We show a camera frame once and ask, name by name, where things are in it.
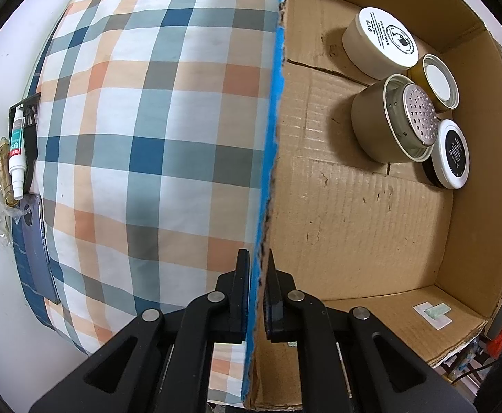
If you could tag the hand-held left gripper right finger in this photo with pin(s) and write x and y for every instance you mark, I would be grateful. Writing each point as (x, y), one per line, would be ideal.
(272, 301)

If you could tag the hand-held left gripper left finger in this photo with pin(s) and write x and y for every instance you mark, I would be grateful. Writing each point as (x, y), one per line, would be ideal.
(242, 284)

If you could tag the cardboard box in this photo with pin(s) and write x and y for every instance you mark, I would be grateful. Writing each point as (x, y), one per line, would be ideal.
(354, 223)

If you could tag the grey canister with perforated lid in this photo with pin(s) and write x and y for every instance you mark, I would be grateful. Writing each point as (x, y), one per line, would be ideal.
(371, 116)

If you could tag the black and white round jar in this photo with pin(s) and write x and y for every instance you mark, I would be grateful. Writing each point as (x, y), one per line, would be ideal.
(451, 152)

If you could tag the small jar with white lid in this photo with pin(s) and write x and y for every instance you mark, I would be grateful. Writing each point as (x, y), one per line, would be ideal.
(438, 79)

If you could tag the white jar with printed lid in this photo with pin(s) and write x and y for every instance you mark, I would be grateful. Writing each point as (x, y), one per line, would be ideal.
(388, 36)

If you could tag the plaid cloth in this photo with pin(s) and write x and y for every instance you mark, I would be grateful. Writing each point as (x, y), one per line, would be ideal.
(148, 137)

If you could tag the grey phone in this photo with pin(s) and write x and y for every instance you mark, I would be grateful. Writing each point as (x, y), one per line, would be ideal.
(40, 249)

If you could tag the white tube bottle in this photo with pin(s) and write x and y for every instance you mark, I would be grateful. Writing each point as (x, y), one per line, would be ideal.
(17, 150)

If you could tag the black plastic holder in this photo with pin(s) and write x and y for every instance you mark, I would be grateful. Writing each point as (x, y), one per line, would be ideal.
(32, 107)

